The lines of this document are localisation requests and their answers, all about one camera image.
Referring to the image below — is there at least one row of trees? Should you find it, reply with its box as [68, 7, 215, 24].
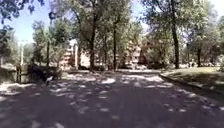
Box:
[0, 0, 224, 72]

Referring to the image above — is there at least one grey asphalt path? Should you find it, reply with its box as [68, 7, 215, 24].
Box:
[0, 69, 224, 128]

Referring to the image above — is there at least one reddish apartment building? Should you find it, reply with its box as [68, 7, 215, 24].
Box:
[59, 39, 144, 71]

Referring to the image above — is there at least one dark bush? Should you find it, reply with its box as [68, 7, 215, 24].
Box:
[26, 63, 63, 84]

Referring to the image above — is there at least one concrete kerb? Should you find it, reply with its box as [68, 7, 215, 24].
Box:
[159, 73, 224, 98]

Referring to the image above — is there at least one grass stretch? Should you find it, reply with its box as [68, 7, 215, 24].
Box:
[159, 66, 224, 89]
[0, 64, 28, 84]

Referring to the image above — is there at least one pale pole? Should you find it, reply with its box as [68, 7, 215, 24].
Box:
[17, 39, 29, 68]

